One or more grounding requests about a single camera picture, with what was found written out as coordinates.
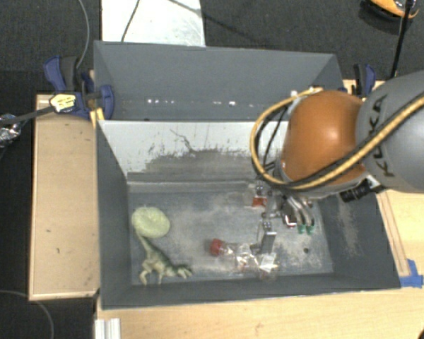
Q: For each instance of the green toy dinosaur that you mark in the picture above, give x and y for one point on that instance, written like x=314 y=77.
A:
x=159 y=261

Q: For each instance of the clear plastic bottle red cap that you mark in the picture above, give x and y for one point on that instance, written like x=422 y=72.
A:
x=244 y=258

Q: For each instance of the black cylinder on white bracket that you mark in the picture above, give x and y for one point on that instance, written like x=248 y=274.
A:
x=355 y=191

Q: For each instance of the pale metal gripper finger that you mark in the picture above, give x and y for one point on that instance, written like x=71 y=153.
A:
x=268 y=242
x=259 y=189

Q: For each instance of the grey metal bin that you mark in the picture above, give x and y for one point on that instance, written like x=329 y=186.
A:
x=212 y=83

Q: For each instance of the small red block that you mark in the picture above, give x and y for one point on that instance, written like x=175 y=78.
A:
x=258 y=201

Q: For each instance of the pale green round sponge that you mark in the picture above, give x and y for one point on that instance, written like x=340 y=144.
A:
x=151 y=221

